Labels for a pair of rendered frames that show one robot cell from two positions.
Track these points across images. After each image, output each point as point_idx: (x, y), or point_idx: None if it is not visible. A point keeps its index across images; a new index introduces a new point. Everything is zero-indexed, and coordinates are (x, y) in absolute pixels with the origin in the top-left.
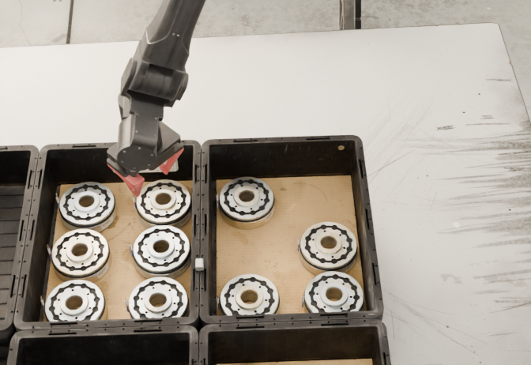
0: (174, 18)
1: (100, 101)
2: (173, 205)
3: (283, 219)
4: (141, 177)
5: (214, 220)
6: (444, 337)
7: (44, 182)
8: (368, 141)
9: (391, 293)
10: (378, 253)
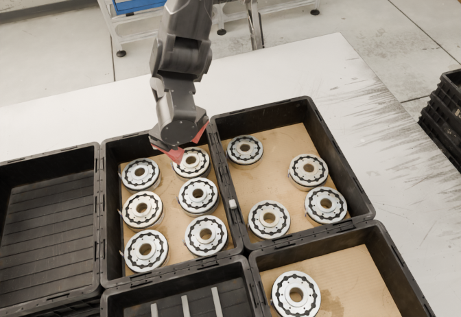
0: None
1: (136, 109)
2: (198, 163)
3: (270, 158)
4: (181, 149)
5: None
6: (384, 212)
7: (107, 165)
8: None
9: None
10: None
